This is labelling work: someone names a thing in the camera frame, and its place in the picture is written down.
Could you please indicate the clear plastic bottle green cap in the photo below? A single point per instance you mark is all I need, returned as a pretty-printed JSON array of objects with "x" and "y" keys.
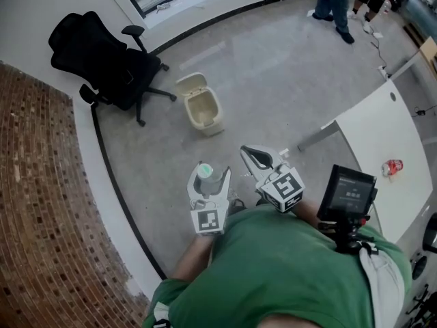
[{"x": 208, "y": 183}]

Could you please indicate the person's right forearm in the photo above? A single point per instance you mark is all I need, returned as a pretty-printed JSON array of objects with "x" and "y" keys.
[{"x": 309, "y": 215}]

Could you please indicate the beige trash bin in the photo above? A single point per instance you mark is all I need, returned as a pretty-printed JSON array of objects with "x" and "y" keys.
[{"x": 201, "y": 111}]

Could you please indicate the person's green shirt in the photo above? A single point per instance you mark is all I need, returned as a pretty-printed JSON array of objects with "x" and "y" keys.
[{"x": 273, "y": 268}]

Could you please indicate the black chest-mounted monitor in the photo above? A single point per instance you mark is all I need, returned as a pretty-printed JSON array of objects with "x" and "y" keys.
[{"x": 348, "y": 193}]

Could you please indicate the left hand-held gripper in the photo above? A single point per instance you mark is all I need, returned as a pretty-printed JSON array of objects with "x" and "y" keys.
[{"x": 208, "y": 220}]

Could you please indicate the white table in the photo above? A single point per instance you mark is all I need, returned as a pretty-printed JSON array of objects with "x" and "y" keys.
[{"x": 385, "y": 142}]

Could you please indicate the black power adapter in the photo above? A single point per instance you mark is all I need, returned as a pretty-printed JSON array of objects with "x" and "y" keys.
[{"x": 420, "y": 112}]

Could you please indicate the person's left forearm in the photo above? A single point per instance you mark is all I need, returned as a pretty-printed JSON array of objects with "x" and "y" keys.
[{"x": 191, "y": 258}]

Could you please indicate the person's left shoe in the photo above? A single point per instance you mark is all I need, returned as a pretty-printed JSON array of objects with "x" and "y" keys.
[{"x": 233, "y": 195}]

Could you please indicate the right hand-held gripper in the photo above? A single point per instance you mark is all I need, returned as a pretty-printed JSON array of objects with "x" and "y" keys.
[{"x": 283, "y": 188}]

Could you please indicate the white power strip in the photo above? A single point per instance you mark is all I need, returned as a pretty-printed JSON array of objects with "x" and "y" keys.
[{"x": 382, "y": 72}]

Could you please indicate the red snack packet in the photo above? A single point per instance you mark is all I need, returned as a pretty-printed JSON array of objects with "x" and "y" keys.
[{"x": 392, "y": 167}]

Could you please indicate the white floor paper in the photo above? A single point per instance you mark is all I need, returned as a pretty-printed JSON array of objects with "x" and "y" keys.
[
  {"x": 377, "y": 35},
  {"x": 311, "y": 13}
]

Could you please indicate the black round stool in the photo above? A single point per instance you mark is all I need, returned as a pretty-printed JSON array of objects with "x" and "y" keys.
[{"x": 431, "y": 234}]

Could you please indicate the black monitor mount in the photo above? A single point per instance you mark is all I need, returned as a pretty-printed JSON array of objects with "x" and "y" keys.
[{"x": 345, "y": 238}]

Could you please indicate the black office chair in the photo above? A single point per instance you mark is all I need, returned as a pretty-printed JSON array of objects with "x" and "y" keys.
[{"x": 102, "y": 63}]

